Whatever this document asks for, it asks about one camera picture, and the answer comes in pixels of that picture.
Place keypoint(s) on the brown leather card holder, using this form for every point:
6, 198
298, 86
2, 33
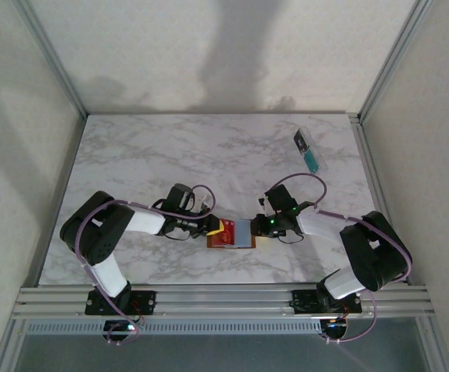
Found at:
243, 232

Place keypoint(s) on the clear acrylic card stand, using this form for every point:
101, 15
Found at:
317, 155

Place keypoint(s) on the black vip credit card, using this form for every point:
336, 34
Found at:
301, 141

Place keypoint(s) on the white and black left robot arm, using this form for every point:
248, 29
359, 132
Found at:
146, 222

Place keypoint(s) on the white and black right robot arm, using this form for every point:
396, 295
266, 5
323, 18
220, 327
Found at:
325, 224

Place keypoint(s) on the teal credit card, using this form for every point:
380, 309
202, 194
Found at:
311, 162

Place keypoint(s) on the black base electronics module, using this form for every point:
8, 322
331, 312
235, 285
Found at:
334, 329
121, 329

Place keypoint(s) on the aluminium mounting rail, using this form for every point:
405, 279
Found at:
224, 302

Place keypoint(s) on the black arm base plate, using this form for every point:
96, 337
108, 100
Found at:
146, 302
303, 302

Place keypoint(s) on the aluminium side rail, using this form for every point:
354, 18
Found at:
363, 147
65, 182

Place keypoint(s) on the aluminium frame post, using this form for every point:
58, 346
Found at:
53, 62
9, 348
437, 348
394, 58

